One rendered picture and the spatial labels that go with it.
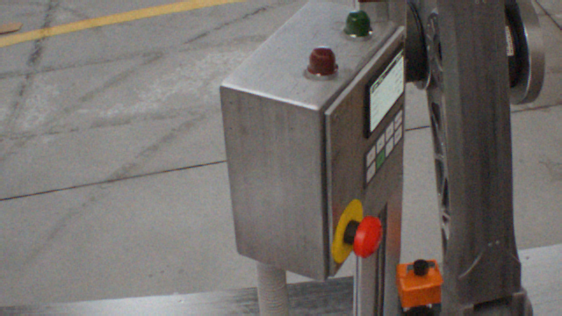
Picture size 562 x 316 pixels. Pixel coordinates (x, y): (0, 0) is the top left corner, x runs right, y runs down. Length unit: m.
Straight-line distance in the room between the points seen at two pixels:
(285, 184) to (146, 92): 2.76
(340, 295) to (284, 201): 0.69
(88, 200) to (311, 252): 2.28
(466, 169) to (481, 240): 0.06
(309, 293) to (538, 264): 0.38
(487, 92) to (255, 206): 0.23
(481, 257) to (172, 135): 2.56
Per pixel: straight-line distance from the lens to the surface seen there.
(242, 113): 0.80
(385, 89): 0.86
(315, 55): 0.79
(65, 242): 2.97
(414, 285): 1.01
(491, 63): 0.78
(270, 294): 1.02
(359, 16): 0.85
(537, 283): 1.55
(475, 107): 0.78
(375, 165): 0.89
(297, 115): 0.78
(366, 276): 1.07
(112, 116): 3.47
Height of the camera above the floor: 1.90
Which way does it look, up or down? 37 degrees down
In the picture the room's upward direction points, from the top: 4 degrees counter-clockwise
